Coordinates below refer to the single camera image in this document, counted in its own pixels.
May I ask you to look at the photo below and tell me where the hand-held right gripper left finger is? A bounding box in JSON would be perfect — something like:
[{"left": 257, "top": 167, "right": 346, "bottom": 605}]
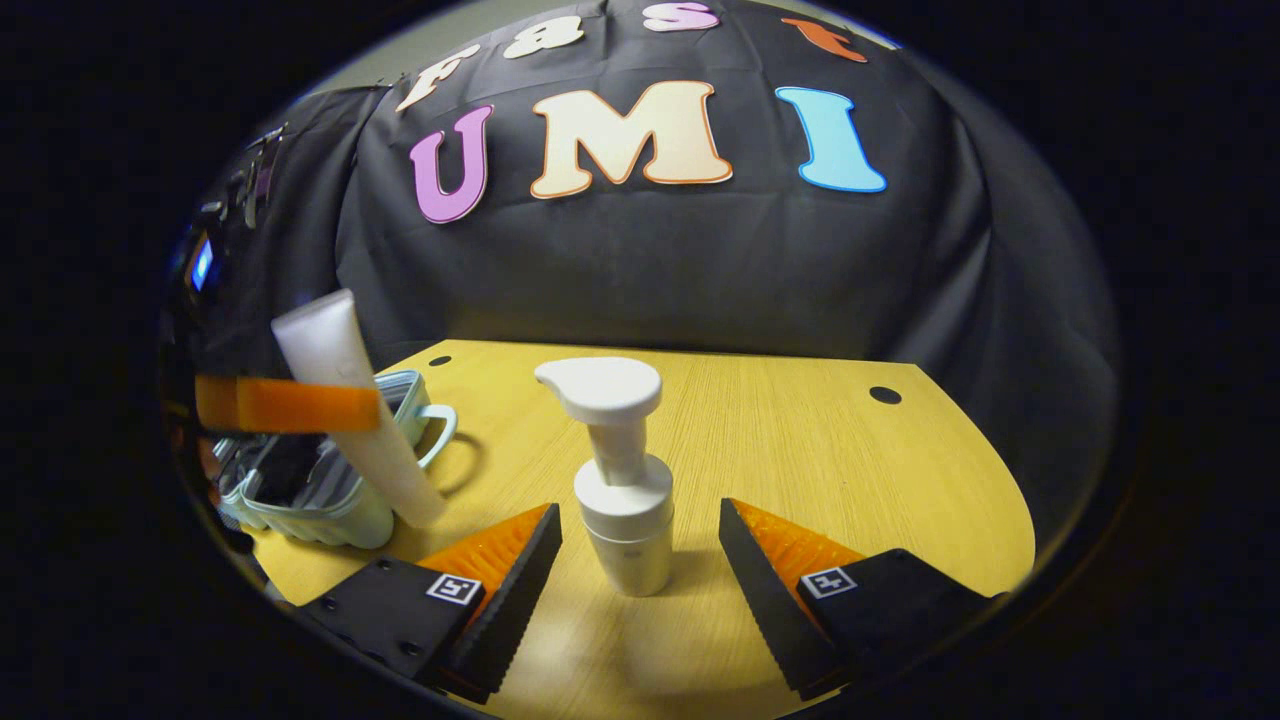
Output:
[{"left": 300, "top": 502, "right": 564, "bottom": 706}]

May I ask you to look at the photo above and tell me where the white pump bottle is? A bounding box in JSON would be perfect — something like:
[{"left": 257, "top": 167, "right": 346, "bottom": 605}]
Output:
[{"left": 535, "top": 357, "right": 676, "bottom": 598}]

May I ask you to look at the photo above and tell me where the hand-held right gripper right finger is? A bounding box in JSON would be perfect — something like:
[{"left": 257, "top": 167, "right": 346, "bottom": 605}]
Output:
[{"left": 718, "top": 497, "right": 1001, "bottom": 701}]

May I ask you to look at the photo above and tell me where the white skin care tube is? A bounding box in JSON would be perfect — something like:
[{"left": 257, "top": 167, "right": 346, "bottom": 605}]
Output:
[{"left": 271, "top": 289, "right": 448, "bottom": 529}]

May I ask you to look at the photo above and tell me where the black backdrop cloth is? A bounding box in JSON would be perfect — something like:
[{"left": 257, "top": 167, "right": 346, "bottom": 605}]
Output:
[{"left": 160, "top": 0, "right": 1121, "bottom": 541}]

